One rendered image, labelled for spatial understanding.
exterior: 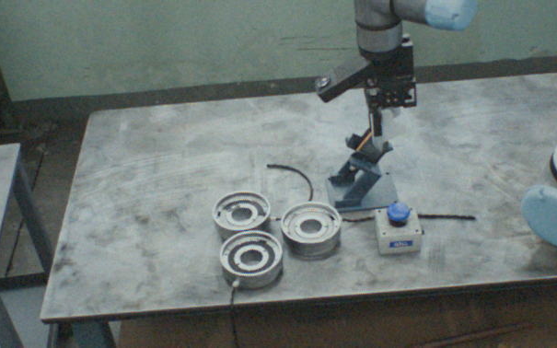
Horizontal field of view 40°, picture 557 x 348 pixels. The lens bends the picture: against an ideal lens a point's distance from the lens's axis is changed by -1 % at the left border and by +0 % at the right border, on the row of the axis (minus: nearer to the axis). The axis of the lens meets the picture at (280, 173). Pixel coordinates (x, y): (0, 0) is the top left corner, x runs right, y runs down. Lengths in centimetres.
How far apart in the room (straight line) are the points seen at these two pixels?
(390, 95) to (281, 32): 168
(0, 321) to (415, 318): 86
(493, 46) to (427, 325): 176
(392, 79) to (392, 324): 52
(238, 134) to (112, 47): 146
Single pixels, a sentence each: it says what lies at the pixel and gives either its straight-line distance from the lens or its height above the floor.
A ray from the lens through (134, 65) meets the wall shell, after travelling 305.
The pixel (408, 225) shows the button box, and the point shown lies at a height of 84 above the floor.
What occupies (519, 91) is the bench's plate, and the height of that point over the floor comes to 80.
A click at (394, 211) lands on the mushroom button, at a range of 132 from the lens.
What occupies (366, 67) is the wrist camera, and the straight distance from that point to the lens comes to 127.
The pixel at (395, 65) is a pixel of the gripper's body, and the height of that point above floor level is 108.
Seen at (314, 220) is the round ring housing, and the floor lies 83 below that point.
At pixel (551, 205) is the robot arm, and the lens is 118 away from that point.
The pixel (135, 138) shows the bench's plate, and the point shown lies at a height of 80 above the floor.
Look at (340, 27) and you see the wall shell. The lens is 297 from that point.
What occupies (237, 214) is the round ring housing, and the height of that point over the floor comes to 81.
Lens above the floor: 177
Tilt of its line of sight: 40 degrees down
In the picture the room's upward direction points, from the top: 5 degrees counter-clockwise
